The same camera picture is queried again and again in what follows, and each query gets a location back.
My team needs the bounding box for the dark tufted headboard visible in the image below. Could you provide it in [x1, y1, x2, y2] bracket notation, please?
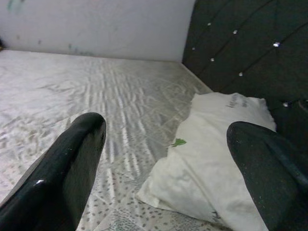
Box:
[182, 0, 308, 157]

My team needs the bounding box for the white pillow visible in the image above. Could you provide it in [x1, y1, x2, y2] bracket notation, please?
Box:
[136, 92, 277, 231]

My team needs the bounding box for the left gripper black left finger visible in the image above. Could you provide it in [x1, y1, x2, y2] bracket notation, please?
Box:
[0, 112, 107, 231]

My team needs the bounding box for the white quilted mattress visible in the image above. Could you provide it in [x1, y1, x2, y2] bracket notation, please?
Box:
[0, 49, 233, 231]

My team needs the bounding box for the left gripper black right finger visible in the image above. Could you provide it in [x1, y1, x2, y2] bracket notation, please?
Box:
[226, 121, 308, 231]

